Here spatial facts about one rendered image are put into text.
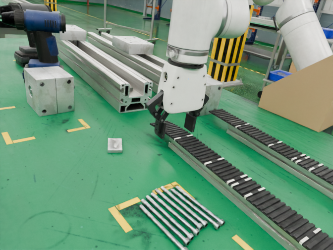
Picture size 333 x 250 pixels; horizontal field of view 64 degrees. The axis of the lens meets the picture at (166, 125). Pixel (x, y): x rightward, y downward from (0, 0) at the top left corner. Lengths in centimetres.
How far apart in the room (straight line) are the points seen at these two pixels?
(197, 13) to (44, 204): 40
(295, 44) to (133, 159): 72
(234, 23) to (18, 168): 48
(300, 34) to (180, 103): 60
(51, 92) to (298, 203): 59
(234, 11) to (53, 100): 47
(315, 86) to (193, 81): 45
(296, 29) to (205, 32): 58
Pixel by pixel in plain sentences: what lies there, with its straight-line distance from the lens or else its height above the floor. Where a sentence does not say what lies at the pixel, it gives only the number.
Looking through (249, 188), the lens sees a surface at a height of 81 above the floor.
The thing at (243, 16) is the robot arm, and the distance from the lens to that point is 56.
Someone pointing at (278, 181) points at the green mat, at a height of 78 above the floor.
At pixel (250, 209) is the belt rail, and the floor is 79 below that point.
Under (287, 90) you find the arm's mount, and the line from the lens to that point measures 94.
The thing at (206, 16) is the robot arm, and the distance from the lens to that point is 52.
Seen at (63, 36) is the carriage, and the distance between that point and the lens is 125.
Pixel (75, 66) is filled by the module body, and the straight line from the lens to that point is 109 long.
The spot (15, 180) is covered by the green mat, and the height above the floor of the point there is 78.
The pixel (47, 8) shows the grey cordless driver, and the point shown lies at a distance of 116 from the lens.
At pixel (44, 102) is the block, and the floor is 82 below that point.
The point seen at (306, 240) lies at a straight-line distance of 45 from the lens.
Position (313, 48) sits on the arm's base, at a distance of 104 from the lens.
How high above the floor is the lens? 109
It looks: 26 degrees down
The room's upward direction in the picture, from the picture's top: 8 degrees clockwise
